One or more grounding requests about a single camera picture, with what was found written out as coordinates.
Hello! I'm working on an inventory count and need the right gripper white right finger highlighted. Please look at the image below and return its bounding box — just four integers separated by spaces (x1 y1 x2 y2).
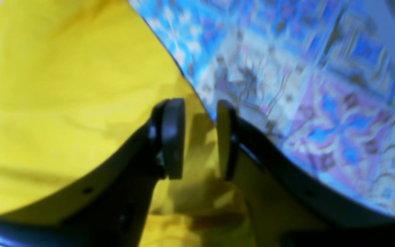
216 100 395 247

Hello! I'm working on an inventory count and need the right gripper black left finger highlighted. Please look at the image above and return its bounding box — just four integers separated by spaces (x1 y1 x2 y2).
0 98 185 247

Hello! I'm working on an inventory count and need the yellow T-shirt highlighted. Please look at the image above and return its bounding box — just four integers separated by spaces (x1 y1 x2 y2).
0 0 321 247

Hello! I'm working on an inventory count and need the patterned blue pink tablecloth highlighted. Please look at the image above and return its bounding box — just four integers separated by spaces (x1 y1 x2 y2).
0 0 395 227

